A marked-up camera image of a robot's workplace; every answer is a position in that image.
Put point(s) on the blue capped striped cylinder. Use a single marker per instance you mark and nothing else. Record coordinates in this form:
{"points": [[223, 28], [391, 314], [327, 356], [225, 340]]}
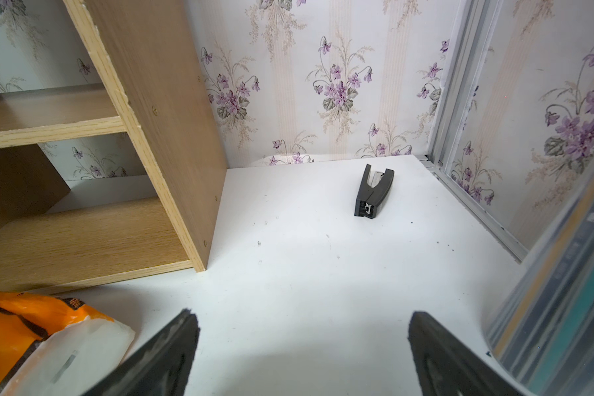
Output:
{"points": [[543, 336]]}

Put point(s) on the wooden three-tier shelf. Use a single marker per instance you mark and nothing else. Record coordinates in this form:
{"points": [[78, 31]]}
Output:
{"points": [[151, 89]]}

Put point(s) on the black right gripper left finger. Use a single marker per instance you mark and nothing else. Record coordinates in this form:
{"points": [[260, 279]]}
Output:
{"points": [[160, 367]]}

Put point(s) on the black stapler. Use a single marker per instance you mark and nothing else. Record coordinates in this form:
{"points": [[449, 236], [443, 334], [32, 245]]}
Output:
{"points": [[373, 190]]}

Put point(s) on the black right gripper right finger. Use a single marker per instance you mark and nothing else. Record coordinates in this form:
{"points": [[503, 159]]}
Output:
{"points": [[445, 366]]}

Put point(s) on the bright orange tissue pack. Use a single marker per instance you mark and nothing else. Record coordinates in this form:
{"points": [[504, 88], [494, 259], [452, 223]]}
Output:
{"points": [[54, 346]]}

